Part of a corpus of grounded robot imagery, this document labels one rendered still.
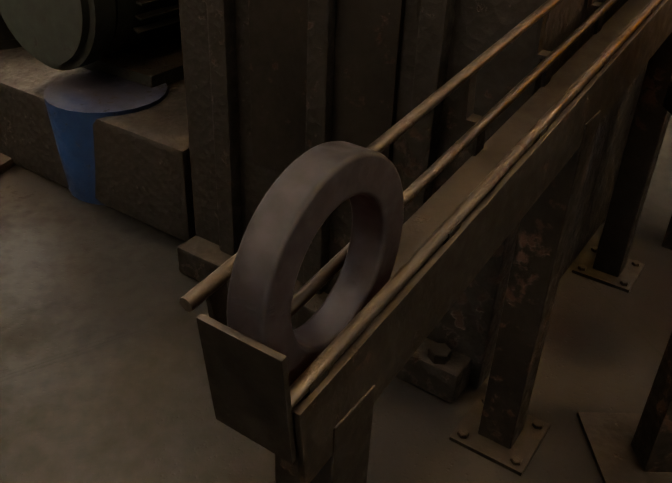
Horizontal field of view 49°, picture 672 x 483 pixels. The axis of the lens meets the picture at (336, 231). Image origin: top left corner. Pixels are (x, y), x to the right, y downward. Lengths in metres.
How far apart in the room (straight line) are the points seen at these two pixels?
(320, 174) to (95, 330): 1.10
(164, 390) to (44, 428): 0.21
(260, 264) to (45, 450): 0.91
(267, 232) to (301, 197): 0.03
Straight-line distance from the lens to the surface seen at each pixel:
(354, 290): 0.60
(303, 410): 0.52
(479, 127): 0.83
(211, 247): 1.61
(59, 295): 1.65
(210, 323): 0.50
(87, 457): 1.30
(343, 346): 0.54
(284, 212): 0.47
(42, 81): 2.07
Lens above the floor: 0.95
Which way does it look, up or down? 32 degrees down
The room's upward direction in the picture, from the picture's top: 3 degrees clockwise
